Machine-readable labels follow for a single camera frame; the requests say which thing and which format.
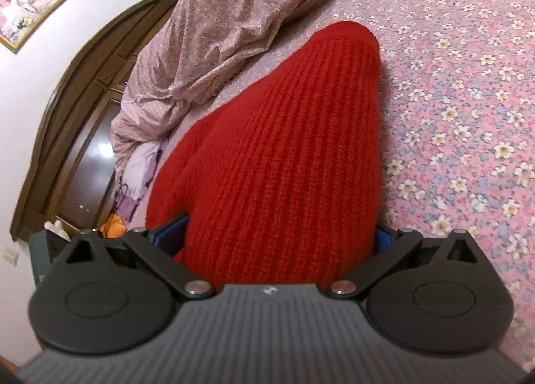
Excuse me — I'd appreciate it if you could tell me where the framed wall picture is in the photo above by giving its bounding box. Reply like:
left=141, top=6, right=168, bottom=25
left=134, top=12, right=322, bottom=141
left=0, top=0, right=72, bottom=54

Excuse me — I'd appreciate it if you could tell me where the orange plush toy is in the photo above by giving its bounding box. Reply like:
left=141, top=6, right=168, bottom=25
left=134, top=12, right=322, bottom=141
left=99, top=217, right=127, bottom=239

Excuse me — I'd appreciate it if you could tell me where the white plush toy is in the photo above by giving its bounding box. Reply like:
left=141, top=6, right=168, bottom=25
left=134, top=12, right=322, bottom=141
left=45, top=220, right=71, bottom=243

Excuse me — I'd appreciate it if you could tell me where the wooden headboard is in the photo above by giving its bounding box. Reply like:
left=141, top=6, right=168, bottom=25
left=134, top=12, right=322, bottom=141
left=10, top=0, right=191, bottom=243

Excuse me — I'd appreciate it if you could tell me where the purple pillow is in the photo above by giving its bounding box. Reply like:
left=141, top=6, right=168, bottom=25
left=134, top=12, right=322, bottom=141
left=113, top=137, right=169, bottom=231

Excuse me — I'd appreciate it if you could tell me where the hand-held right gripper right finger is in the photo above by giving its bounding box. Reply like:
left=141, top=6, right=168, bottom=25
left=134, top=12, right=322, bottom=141
left=328, top=223, right=482, bottom=299

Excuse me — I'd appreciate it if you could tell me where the red knitted cardigan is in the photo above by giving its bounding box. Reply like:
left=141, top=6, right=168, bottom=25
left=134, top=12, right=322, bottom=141
left=145, top=21, right=384, bottom=289

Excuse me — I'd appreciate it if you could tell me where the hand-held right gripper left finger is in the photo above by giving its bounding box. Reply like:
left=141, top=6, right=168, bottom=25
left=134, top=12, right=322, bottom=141
left=53, top=214, right=216, bottom=299

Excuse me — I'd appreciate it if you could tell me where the pink floral duvet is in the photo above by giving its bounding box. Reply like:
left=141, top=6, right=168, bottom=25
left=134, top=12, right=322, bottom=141
left=111, top=0, right=419, bottom=168

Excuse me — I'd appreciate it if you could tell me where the floral bed sheet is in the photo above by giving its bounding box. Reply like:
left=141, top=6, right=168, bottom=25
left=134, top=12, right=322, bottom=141
left=125, top=0, right=535, bottom=369

